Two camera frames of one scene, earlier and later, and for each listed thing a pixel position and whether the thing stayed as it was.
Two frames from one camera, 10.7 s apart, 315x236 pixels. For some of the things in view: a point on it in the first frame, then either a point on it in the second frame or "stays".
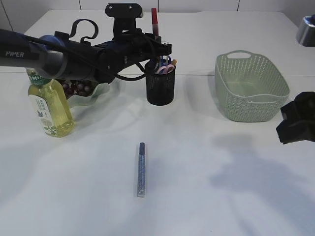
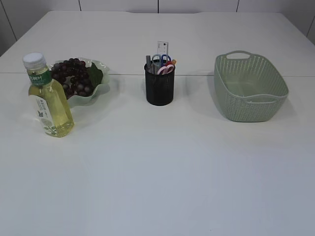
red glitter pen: [155, 27] -> [169, 63]
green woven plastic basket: [249, 87] stays
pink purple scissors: [166, 69] stays
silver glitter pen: [141, 188] -> [148, 60]
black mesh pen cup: [160, 87] stays
